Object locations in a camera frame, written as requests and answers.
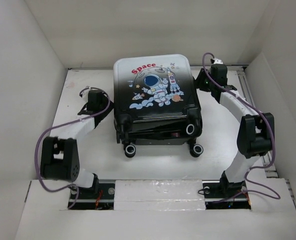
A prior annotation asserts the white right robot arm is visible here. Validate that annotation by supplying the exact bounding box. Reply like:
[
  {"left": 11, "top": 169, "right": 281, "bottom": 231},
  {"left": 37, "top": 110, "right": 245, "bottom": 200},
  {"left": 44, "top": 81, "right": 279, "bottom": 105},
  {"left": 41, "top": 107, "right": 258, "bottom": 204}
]
[{"left": 195, "top": 63, "right": 275, "bottom": 203}]

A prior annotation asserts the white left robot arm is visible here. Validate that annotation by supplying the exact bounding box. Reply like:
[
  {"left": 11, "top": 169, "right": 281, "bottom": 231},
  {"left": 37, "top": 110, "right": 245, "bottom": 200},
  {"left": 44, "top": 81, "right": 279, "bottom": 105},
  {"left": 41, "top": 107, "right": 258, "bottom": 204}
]
[{"left": 35, "top": 87, "right": 113, "bottom": 198}]

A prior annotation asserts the black white astronaut suitcase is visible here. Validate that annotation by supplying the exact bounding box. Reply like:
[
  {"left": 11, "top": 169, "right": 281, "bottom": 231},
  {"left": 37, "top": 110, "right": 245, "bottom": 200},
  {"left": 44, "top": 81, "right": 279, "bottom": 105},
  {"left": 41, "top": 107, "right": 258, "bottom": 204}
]
[{"left": 113, "top": 54, "right": 204, "bottom": 158}]

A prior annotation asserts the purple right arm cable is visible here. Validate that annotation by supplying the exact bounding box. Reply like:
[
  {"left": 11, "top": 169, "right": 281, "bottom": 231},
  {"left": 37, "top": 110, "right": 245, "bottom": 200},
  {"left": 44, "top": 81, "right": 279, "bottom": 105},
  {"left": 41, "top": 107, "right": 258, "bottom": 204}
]
[{"left": 203, "top": 52, "right": 281, "bottom": 204}]

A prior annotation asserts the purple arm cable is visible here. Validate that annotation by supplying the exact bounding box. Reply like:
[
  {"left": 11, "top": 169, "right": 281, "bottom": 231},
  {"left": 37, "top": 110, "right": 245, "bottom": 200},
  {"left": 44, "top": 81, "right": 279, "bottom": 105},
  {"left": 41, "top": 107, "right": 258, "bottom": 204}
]
[
  {"left": 34, "top": 86, "right": 112, "bottom": 210},
  {"left": 203, "top": 52, "right": 281, "bottom": 204}
]

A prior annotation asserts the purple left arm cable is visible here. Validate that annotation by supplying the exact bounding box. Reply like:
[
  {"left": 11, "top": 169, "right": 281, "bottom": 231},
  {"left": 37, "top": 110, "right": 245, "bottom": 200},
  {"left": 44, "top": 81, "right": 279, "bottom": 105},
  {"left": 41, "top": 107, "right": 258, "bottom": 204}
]
[{"left": 34, "top": 86, "right": 112, "bottom": 210}]

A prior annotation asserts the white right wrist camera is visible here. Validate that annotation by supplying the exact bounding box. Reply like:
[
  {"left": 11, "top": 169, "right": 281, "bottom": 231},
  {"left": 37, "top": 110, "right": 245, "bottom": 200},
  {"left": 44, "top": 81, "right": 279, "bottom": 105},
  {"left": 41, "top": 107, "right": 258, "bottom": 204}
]
[{"left": 211, "top": 57, "right": 223, "bottom": 65}]

